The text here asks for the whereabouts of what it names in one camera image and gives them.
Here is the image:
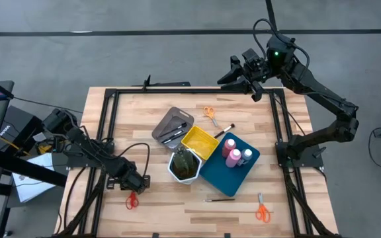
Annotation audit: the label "green cactus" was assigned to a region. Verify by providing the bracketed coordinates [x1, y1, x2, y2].
[172, 146, 198, 178]

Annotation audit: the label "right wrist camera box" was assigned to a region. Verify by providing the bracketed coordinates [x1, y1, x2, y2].
[241, 48, 261, 65]

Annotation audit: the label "thick black cable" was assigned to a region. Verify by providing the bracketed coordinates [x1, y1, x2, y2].
[63, 167, 87, 231]

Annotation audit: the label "black equipment case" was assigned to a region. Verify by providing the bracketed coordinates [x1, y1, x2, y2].
[0, 105, 50, 156]

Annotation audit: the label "brown-bristle paintbrush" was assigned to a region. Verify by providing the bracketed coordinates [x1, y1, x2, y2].
[213, 123, 236, 139]

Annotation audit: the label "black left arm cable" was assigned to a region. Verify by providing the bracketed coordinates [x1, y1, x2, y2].
[116, 142, 151, 178]

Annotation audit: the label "black foam brush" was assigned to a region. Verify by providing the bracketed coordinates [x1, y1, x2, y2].
[159, 122, 189, 139]

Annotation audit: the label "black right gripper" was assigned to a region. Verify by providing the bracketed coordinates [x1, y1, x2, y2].
[217, 55, 271, 102]

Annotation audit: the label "black aluminium table frame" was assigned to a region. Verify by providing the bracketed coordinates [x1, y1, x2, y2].
[54, 86, 343, 238]

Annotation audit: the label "white paper sheet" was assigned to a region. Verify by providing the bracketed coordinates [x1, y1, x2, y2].
[11, 152, 58, 204]

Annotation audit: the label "yellow plastic basket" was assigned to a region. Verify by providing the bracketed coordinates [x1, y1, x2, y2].
[181, 124, 220, 162]

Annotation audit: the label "black stand beam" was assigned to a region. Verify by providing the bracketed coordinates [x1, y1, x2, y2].
[0, 150, 68, 188]

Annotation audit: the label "thin white-tipped paintbrush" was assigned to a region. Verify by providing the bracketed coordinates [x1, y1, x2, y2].
[202, 197, 236, 203]

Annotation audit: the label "red scissors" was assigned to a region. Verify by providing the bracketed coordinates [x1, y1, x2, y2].
[125, 190, 140, 211]

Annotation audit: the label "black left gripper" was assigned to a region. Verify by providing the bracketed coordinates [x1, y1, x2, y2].
[106, 161, 151, 196]

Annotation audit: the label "orange scissors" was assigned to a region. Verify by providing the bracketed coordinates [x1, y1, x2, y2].
[255, 192, 272, 223]
[202, 105, 218, 128]

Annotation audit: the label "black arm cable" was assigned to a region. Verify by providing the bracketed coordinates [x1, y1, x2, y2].
[252, 18, 310, 72]
[116, 142, 151, 178]

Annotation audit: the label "teal tray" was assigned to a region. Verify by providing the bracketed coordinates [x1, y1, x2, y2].
[198, 132, 261, 198]

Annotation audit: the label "thin black table cable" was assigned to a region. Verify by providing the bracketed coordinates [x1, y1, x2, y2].
[263, 89, 307, 136]

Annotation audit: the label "white hexagonal plant pot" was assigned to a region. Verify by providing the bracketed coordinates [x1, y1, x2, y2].
[167, 147, 202, 185]

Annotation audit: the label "black paintbrush silver ferrule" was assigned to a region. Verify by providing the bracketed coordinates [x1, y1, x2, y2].
[160, 127, 182, 141]
[161, 131, 187, 145]

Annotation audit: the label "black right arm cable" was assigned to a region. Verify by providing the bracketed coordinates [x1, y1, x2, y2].
[252, 18, 310, 72]

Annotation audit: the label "dark pink paint bottle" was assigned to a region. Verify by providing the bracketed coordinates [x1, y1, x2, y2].
[222, 138, 237, 159]

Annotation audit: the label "light pink paint bottle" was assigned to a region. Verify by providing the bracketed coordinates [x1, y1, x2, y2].
[225, 148, 242, 169]

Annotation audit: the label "yellow cable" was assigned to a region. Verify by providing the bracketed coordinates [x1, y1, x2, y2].
[0, 135, 31, 156]

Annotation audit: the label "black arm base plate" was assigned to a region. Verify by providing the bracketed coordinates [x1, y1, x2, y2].
[66, 141, 115, 169]
[275, 141, 324, 169]

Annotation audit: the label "grey translucent plastic basket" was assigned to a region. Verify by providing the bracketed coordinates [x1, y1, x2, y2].
[150, 106, 195, 152]

